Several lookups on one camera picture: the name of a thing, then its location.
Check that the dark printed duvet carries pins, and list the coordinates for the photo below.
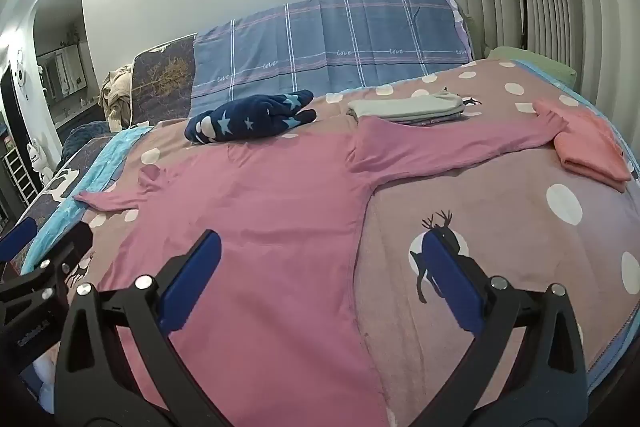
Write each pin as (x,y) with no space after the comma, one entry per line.
(75,167)

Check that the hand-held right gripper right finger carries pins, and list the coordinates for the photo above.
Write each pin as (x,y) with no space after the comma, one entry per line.
(455,282)

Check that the green pillow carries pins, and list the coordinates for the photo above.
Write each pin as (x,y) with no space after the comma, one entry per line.
(530,59)
(477,37)

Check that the folded salmon garment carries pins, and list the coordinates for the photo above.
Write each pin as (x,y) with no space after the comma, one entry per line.
(590,147)

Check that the white cat figurine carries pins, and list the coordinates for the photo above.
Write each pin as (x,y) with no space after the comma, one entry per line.
(39,162)

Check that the folded patterned garment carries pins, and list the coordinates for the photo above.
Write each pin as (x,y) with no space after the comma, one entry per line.
(430,121)

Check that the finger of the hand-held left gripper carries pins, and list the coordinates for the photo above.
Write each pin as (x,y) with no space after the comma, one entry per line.
(70,243)
(17,237)

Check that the dark tree-print pillow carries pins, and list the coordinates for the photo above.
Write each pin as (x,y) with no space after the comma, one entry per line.
(165,77)

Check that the arched wall mirror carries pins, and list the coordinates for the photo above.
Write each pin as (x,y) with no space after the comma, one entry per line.
(62,47)

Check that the navy star-print garment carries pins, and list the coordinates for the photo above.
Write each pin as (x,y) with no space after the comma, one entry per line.
(240,119)

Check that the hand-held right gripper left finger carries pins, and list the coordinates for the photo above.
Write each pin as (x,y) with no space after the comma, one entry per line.
(192,277)

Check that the beige clothes pile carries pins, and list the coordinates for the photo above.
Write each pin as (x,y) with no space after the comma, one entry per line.
(114,97)

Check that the mauve polka dot blanket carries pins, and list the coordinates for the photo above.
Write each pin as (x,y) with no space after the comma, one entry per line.
(500,207)

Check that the pink long-sleeve shirt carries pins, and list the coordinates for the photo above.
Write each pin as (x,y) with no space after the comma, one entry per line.
(275,207)

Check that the folded grey garment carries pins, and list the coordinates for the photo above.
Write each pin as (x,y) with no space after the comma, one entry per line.
(400,107)

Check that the blue plaid bed cover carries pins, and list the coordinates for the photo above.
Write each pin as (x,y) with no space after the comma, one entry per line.
(325,42)

